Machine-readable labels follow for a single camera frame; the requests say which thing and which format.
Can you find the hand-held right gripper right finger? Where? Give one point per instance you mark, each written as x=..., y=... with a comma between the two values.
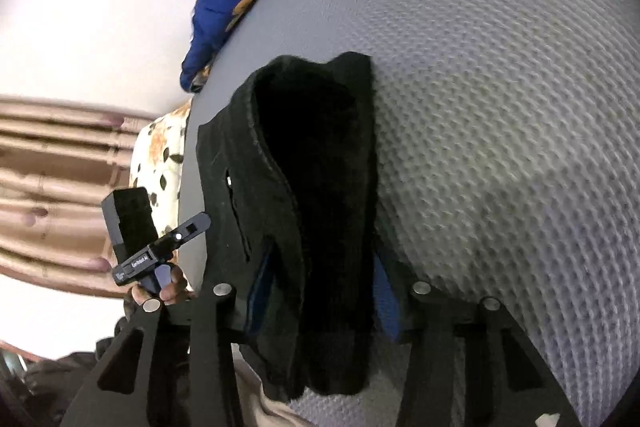
x=387, y=304

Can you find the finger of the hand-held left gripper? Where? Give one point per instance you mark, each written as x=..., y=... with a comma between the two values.
x=187, y=229

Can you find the grey textured mattress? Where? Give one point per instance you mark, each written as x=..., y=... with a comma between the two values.
x=500, y=107

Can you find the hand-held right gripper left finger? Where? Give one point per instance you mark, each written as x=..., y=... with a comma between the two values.
x=260, y=299

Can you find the white floral cloth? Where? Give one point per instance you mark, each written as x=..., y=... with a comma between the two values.
x=160, y=157

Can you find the dark cloth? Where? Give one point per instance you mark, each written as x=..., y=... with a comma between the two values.
x=65, y=382

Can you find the black pants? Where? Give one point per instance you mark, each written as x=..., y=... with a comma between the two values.
x=320, y=157

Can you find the beige cloth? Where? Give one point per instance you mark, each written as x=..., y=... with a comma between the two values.
x=270, y=402

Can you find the pink curtain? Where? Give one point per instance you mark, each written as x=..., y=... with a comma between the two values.
x=50, y=182

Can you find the person's left hand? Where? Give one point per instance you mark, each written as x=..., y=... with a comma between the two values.
x=176, y=287

